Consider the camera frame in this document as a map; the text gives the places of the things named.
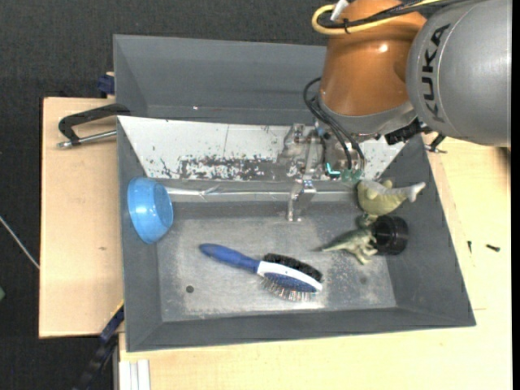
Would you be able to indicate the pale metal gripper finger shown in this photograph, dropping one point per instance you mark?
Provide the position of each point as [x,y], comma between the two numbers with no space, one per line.
[291,144]
[295,205]

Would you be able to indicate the blue and white hairbrush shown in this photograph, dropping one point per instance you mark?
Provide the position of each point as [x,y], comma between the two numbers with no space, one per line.
[280,272]

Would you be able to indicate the green and grey plush toy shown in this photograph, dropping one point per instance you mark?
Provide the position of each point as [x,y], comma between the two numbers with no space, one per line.
[380,201]

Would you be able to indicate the green toy dinosaur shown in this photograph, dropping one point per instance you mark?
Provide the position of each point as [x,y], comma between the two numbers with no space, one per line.
[354,242]

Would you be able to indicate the grey metal bin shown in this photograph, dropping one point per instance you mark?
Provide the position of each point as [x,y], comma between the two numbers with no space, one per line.
[227,75]

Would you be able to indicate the black plastic cup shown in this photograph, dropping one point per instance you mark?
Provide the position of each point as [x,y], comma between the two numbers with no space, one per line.
[392,234]

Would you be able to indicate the blue plastic bowl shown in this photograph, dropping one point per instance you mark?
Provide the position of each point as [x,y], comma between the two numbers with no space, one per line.
[146,211]

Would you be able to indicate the small black screw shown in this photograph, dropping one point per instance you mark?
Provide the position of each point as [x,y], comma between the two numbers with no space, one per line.
[493,248]

